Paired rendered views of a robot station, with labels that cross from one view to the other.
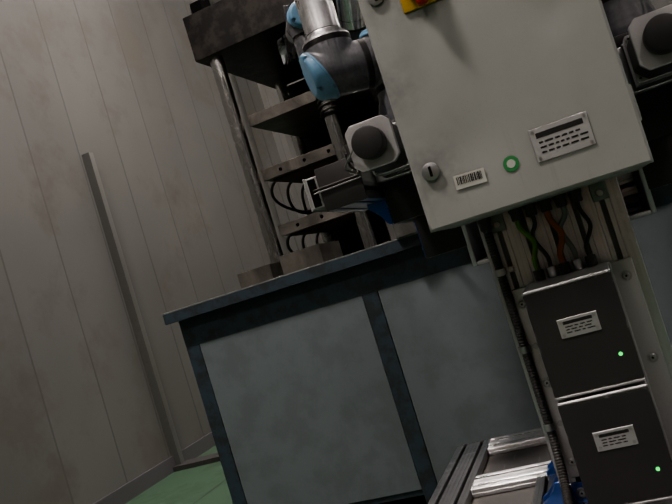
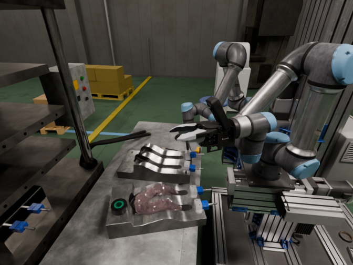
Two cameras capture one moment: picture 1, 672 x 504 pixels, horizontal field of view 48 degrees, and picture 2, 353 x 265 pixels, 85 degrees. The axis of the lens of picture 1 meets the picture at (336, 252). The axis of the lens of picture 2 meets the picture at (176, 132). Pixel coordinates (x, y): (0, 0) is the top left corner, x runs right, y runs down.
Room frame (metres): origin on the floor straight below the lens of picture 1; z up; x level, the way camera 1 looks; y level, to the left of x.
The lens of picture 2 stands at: (2.39, 0.44, 1.74)
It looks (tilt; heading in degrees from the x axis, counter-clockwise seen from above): 30 degrees down; 258
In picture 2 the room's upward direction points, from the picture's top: straight up
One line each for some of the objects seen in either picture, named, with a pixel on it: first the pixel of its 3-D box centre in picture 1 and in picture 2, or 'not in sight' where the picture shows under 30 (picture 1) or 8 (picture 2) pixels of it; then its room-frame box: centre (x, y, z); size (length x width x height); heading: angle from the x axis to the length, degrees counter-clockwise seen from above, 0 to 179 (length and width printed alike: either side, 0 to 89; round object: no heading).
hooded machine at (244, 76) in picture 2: not in sight; (230, 78); (0.37, -3.45, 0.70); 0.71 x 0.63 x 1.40; 69
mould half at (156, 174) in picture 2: not in sight; (156, 161); (2.31, -0.68, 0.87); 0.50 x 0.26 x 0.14; 160
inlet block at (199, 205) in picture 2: not in sight; (206, 204); (2.08, -0.26, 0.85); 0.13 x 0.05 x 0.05; 177
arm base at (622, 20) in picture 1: (621, 19); not in sight; (1.59, -0.73, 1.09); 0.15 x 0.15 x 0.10
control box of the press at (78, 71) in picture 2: not in sight; (86, 151); (2.89, -1.12, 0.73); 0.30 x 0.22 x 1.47; 70
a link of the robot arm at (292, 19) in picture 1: (301, 20); (257, 124); (1.99, -0.09, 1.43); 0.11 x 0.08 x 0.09; 7
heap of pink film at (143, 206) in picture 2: not in sight; (157, 197); (2.34, -0.32, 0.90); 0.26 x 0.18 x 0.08; 177
